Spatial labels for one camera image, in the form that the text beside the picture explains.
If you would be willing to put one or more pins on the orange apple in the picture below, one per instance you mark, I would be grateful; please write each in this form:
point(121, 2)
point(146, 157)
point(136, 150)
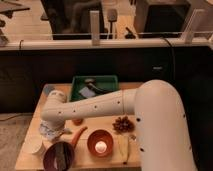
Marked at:
point(77, 122)

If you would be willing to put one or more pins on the orange carrot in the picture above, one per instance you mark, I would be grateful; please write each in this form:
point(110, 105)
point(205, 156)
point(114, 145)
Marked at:
point(77, 136)

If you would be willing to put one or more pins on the black handled brush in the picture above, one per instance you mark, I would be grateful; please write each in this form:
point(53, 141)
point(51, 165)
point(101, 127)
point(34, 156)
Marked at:
point(90, 83)

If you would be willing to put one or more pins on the red bowl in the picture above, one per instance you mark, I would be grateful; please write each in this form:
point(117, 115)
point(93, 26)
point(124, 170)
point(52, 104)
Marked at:
point(100, 135)

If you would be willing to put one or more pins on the white paper cup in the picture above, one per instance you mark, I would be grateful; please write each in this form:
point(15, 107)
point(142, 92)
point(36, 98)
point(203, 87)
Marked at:
point(35, 146)

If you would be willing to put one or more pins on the green plastic tray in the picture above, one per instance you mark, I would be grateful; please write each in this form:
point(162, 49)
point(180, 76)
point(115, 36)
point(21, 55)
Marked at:
point(109, 82)

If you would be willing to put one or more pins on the white egg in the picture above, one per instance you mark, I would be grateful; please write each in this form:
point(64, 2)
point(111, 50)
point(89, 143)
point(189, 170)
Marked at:
point(100, 147)

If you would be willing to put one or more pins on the dark grape bunch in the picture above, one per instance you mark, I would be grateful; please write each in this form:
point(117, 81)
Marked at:
point(123, 125)

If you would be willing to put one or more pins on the dark spatula in bowl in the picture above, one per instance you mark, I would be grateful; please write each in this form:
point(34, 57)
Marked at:
point(60, 157)

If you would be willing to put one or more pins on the blue towel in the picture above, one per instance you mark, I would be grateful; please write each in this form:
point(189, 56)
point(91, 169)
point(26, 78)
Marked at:
point(52, 135)

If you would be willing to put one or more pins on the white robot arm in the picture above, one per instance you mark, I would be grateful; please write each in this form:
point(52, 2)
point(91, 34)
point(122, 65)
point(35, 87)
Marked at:
point(161, 122)

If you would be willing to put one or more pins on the wooden cutting board table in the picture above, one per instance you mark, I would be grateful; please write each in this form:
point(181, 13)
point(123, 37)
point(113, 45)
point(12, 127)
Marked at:
point(84, 161)

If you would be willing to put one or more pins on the silver fork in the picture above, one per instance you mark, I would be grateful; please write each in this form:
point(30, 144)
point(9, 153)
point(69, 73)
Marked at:
point(132, 136)

